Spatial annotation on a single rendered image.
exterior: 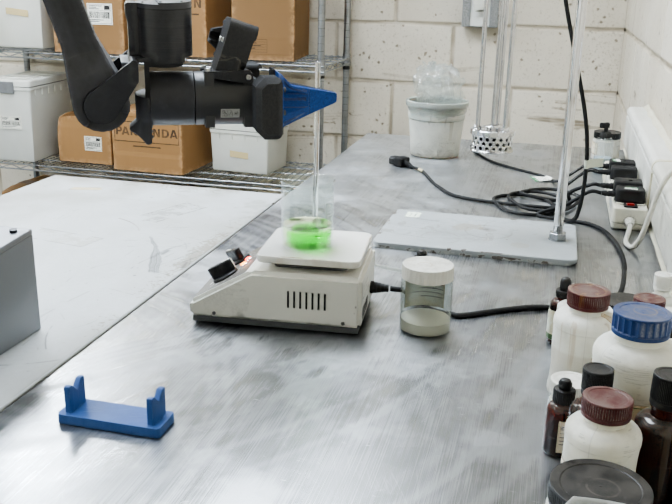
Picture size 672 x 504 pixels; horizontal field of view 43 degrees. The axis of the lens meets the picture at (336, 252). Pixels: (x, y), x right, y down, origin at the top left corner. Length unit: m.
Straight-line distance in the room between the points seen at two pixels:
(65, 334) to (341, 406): 0.34
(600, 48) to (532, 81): 0.26
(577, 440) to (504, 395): 0.22
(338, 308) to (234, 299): 0.12
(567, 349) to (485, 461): 0.15
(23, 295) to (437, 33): 2.57
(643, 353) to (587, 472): 0.15
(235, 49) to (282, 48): 2.21
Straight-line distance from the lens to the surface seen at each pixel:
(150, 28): 0.91
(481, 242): 1.31
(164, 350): 0.95
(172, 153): 3.28
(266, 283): 0.97
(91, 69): 0.91
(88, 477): 0.74
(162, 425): 0.78
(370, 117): 3.44
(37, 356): 0.96
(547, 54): 3.34
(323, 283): 0.95
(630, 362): 0.74
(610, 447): 0.65
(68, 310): 1.08
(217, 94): 0.92
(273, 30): 3.14
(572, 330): 0.84
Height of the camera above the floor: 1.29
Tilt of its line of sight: 18 degrees down
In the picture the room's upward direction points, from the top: 1 degrees clockwise
